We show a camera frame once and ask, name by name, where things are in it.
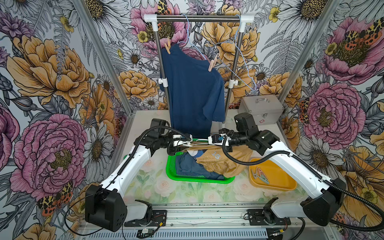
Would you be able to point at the slate blue t-shirt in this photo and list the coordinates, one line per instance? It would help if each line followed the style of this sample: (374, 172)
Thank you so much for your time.
(187, 166)

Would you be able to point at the yellow plastic tray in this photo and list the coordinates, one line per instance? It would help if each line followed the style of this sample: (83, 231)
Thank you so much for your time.
(279, 179)

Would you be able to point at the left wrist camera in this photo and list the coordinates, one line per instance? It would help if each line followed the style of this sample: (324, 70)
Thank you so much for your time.
(181, 140)

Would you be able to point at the light blue hanger navy shirt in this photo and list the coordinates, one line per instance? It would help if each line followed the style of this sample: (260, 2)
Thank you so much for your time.
(190, 47)

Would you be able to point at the teal clothespin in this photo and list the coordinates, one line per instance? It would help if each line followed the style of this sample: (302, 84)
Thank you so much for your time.
(265, 180)

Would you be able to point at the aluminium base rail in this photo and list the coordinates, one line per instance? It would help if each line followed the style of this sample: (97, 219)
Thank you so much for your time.
(212, 222)

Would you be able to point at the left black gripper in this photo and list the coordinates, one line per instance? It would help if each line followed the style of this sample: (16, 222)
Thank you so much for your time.
(175, 149)

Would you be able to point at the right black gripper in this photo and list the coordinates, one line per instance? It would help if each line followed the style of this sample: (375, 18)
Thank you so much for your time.
(229, 149)

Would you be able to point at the dark navy t-shirt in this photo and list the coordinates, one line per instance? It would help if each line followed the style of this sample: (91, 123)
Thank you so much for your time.
(197, 93)

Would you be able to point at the tan t-shirt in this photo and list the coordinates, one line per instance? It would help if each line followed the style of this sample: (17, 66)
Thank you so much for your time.
(213, 159)

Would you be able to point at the silver metal case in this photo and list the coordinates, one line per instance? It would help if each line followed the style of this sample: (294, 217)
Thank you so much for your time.
(265, 109)

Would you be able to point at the white clothespin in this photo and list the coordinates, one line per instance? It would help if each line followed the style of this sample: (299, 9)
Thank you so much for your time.
(255, 173)

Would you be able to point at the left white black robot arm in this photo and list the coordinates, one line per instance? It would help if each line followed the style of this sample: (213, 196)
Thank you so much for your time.
(104, 204)

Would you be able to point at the green perforated plastic basket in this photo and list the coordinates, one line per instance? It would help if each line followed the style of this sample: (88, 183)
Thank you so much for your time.
(171, 173)

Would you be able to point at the light blue wire hanger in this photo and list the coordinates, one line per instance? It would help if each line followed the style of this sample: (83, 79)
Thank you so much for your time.
(236, 47)

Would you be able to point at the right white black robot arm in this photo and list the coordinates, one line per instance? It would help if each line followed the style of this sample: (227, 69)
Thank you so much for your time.
(321, 204)

